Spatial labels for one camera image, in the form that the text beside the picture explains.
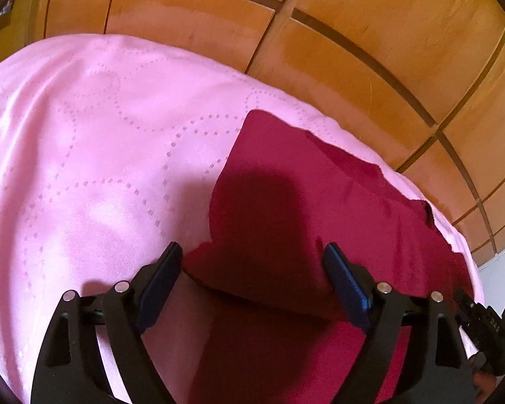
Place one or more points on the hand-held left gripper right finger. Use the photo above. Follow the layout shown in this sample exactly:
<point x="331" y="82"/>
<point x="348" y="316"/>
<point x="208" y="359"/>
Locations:
<point x="350" y="286"/>

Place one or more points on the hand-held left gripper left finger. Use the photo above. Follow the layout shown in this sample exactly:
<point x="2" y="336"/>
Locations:
<point x="158" y="284"/>

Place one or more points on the dark red garment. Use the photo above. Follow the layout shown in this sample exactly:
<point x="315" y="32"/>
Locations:
<point x="307" y="223"/>

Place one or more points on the pink quilted bed cover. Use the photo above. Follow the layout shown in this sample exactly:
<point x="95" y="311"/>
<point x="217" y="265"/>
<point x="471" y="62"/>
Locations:
<point x="96" y="168"/>

